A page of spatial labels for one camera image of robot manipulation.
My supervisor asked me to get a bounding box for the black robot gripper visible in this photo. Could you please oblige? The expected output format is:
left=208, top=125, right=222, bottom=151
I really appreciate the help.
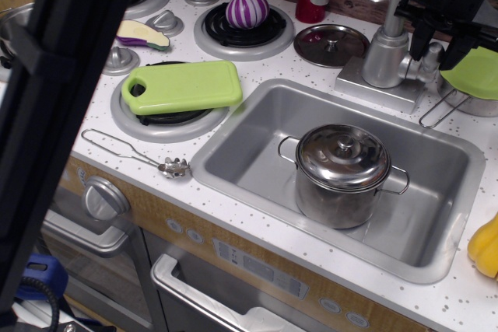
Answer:
left=395, top=0, right=497, bottom=71

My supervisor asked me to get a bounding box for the silver faucet lever handle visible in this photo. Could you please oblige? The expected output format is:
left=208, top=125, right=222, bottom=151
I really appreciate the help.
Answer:
left=398, top=42, right=445, bottom=83

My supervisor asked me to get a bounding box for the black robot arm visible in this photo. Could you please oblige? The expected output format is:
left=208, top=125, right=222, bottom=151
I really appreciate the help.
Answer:
left=395, top=0, right=497, bottom=70

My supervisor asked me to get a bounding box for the green plastic lid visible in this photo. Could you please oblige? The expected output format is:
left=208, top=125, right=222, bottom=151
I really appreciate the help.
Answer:
left=440, top=47, right=497, bottom=100

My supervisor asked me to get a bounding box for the silver toy faucet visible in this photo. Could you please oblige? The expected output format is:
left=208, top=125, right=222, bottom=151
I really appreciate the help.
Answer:
left=335, top=0, right=425, bottom=114

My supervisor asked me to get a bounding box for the flat steel lid on counter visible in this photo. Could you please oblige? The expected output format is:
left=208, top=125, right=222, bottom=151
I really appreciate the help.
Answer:
left=293, top=24, right=370, bottom=68

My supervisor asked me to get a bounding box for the red toy cup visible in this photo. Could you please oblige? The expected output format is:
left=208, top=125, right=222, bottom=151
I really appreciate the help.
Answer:
left=295, top=0, right=326, bottom=24

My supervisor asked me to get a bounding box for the steel pot lid on pot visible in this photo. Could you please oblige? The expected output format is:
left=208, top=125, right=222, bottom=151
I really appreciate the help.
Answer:
left=295, top=124, right=391, bottom=192

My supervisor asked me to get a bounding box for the purple white toy onion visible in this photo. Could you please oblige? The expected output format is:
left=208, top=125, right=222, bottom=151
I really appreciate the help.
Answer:
left=225, top=0, right=270, bottom=30

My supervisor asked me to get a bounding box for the yellow toy pepper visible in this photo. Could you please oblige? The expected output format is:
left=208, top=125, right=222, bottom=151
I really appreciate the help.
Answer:
left=467, top=216, right=497, bottom=278

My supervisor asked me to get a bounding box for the grey toy sink basin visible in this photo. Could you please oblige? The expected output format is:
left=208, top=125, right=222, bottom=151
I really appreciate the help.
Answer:
left=191, top=79, right=486, bottom=284

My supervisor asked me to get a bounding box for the green plastic cutting board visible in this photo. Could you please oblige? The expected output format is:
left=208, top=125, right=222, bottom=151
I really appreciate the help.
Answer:
left=121, top=61, right=243, bottom=115

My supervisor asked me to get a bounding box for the back right stove burner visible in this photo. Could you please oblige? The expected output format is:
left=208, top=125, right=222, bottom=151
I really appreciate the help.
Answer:
left=194, top=3, right=295, bottom=62

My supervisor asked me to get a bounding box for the front stove burner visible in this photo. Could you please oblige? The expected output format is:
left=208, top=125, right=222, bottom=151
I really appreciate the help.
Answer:
left=110, top=62, right=231, bottom=143

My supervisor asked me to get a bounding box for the silver stove knob middle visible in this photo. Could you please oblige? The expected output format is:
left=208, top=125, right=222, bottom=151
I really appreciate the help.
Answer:
left=146, top=10, right=184, bottom=37

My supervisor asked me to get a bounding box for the toy eggplant half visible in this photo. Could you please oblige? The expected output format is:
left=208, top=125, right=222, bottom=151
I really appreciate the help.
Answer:
left=116, top=20, right=170, bottom=51

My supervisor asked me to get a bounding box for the silver stove knob front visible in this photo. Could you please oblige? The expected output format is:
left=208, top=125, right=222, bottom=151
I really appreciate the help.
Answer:
left=102, top=47, right=140, bottom=76

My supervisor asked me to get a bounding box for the round silver oven dial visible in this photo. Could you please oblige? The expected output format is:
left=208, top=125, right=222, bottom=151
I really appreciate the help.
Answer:
left=82, top=176, right=130, bottom=222

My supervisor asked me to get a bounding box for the blue plastic clamp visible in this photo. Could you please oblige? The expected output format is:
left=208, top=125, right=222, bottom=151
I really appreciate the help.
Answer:
left=16, top=253, right=68, bottom=300

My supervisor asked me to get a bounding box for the steel saucepan with wire handle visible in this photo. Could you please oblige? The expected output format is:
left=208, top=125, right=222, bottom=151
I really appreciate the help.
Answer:
left=419, top=81, right=497, bottom=129

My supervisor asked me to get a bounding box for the steel pot with handles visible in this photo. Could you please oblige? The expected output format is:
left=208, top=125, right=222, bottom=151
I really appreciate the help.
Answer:
left=277, top=135, right=410, bottom=230

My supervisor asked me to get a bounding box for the metal wire-handled pasta spoon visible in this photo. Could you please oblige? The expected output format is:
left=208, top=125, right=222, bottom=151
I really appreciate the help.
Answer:
left=81, top=128, right=191, bottom=179

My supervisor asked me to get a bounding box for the silver dishwasher door handle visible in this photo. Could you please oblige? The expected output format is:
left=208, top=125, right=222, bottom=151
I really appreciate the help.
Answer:
left=150, top=253, right=335, bottom=332

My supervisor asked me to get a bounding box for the black foreground frame post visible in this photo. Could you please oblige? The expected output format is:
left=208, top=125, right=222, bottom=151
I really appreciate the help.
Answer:
left=1, top=0, right=130, bottom=313

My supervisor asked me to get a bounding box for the silver oven door handle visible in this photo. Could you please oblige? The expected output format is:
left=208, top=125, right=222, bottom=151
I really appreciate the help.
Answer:
left=43, top=211, right=129, bottom=258

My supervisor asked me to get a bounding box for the black coiled cable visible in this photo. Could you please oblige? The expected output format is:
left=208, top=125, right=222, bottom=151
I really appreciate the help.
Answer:
left=19, top=275, right=63, bottom=332

